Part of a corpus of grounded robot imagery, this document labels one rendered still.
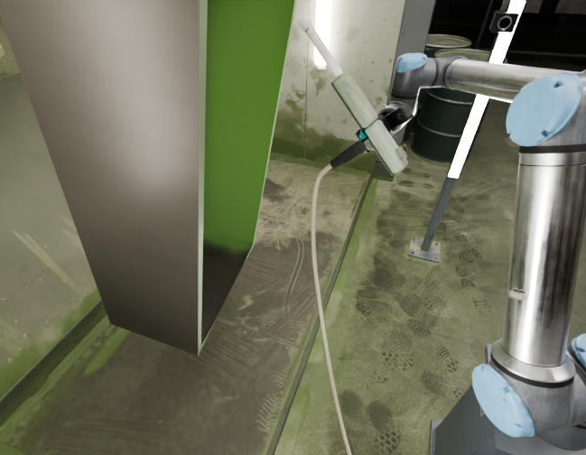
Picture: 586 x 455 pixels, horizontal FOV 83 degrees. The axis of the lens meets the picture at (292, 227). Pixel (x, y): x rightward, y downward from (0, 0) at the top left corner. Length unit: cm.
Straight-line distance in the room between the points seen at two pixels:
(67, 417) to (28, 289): 59
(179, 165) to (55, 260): 139
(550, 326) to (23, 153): 213
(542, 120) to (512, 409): 57
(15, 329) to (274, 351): 115
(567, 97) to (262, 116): 87
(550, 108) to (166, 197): 73
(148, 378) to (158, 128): 137
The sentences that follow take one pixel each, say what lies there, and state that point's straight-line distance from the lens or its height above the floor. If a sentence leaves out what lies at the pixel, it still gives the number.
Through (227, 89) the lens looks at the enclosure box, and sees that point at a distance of 127.
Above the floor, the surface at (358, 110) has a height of 125.
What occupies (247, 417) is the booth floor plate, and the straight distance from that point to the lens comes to 165.
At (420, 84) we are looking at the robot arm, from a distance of 123.
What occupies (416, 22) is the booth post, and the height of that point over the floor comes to 121.
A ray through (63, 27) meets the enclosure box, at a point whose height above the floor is 149.
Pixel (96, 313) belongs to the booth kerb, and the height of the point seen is 12.
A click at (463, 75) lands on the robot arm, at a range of 117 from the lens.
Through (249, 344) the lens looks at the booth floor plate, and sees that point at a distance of 180.
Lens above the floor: 159
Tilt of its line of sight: 41 degrees down
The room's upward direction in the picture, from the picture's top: straight up
